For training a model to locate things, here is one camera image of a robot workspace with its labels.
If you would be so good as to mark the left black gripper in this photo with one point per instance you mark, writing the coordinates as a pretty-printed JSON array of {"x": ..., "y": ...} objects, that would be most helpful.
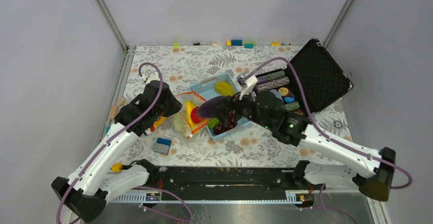
[{"x": 176, "y": 104}]

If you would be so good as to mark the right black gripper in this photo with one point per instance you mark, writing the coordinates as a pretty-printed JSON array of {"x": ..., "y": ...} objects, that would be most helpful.
[{"x": 235, "y": 103}]

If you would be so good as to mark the dark purple eggplant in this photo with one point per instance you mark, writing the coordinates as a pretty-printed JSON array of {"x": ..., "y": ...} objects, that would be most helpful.
[{"x": 212, "y": 108}]

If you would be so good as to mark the yellow mango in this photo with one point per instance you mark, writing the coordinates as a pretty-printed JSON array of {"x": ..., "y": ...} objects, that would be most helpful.
[{"x": 224, "y": 89}]

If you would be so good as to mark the dark purple grapes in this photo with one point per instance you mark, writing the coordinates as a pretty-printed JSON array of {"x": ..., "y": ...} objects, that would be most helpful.
[{"x": 222, "y": 127}]

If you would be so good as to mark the yellow banana bunch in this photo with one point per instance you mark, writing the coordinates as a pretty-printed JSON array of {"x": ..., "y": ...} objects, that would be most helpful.
[{"x": 189, "y": 106}]

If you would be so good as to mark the green star fruit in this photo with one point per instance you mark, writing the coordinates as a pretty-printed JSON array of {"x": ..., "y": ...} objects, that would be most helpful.
[{"x": 212, "y": 122}]

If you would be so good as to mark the clear zip top bag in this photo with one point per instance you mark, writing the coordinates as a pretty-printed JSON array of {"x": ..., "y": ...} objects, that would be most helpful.
[{"x": 197, "y": 100}]

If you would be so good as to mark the green white cabbage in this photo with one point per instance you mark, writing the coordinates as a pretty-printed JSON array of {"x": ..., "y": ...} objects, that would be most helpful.
[{"x": 180, "y": 125}]

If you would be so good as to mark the light blue plastic basket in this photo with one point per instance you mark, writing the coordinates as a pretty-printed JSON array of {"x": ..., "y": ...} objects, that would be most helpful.
[{"x": 205, "y": 88}]

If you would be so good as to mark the red apple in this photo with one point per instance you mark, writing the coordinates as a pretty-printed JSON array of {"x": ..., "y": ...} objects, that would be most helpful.
[{"x": 196, "y": 119}]

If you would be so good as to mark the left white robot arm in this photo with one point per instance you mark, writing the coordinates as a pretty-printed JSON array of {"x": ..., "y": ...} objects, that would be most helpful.
[{"x": 87, "y": 191}]

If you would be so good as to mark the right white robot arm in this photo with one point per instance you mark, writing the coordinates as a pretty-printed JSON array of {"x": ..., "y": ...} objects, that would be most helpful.
[{"x": 369, "y": 170}]

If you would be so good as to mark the yellow orange toy truck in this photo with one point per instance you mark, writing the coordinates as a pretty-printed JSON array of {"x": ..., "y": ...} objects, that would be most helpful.
[{"x": 155, "y": 125}]

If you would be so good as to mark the floral table mat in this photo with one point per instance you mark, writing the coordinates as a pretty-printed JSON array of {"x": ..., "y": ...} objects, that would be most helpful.
[{"x": 252, "y": 147}]

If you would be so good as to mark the blue grey block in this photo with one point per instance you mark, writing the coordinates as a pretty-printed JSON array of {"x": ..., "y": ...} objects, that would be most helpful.
[{"x": 162, "y": 146}]

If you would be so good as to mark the wooden block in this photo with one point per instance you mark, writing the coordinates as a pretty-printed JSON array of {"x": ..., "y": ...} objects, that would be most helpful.
[{"x": 113, "y": 112}]

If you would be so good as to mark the blue yellow toy bricks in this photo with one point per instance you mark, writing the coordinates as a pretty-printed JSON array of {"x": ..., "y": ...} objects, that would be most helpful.
[{"x": 239, "y": 42}]

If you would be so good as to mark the black poker chip case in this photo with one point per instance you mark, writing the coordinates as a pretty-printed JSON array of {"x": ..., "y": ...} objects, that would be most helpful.
[{"x": 322, "y": 80}]

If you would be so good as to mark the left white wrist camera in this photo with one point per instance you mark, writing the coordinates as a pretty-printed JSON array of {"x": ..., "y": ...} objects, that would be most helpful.
[{"x": 151, "y": 77}]

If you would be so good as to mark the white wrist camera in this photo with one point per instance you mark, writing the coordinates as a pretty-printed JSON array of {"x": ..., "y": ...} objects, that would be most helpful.
[
  {"x": 151, "y": 77},
  {"x": 247, "y": 84}
]

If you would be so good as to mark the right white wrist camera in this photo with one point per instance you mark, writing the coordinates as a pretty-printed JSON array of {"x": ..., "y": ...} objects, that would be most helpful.
[{"x": 247, "y": 84}]

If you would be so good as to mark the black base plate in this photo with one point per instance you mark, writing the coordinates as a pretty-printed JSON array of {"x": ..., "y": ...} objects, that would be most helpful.
[{"x": 230, "y": 183}]

